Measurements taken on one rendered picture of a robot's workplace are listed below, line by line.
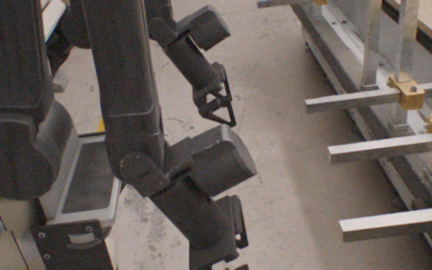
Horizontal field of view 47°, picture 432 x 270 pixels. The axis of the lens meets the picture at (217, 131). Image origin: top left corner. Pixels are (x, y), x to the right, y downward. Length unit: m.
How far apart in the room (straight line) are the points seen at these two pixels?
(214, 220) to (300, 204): 1.73
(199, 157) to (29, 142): 0.18
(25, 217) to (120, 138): 0.35
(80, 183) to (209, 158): 0.34
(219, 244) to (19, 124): 0.28
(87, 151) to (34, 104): 0.41
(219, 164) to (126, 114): 0.12
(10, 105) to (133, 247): 1.76
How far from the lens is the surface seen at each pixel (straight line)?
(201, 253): 0.63
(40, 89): 0.52
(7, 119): 0.52
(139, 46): 0.48
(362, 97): 1.39
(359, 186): 2.44
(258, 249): 2.13
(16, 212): 0.83
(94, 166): 0.88
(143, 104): 0.50
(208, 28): 0.93
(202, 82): 0.97
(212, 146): 0.54
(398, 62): 1.44
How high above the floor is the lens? 1.51
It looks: 31 degrees down
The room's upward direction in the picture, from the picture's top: 8 degrees counter-clockwise
